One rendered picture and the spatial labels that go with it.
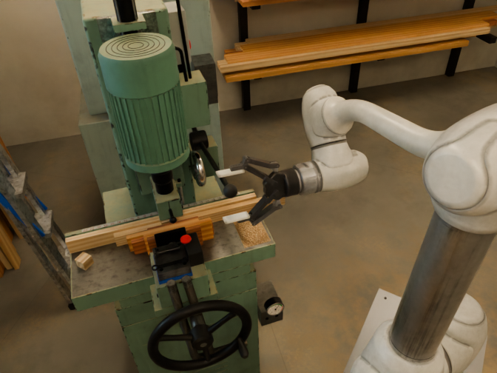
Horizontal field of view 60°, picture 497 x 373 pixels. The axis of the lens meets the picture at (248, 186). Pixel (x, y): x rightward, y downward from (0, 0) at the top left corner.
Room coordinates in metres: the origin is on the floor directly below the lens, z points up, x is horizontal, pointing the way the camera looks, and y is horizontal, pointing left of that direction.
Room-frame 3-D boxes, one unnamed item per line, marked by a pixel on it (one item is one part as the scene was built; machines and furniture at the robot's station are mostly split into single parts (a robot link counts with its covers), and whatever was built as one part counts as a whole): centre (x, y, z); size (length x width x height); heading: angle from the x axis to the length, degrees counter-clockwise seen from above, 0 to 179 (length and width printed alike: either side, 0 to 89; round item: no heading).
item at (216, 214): (1.01, 0.15, 0.92); 0.55 x 0.02 x 0.04; 107
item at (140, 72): (0.98, 0.24, 1.35); 0.18 x 0.18 x 0.31
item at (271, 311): (0.86, -0.07, 0.65); 0.06 x 0.04 x 0.08; 107
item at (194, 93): (1.23, 0.16, 1.22); 0.09 x 0.08 x 0.15; 17
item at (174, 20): (1.33, 0.20, 1.40); 0.10 x 0.06 x 0.16; 17
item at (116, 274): (0.88, 0.23, 0.87); 0.61 x 0.30 x 0.06; 107
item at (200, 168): (1.15, 0.16, 1.02); 0.12 x 0.03 x 0.12; 17
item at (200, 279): (0.80, 0.20, 0.91); 0.15 x 0.14 x 0.09; 107
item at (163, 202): (1.00, 0.25, 1.02); 0.14 x 0.07 x 0.09; 17
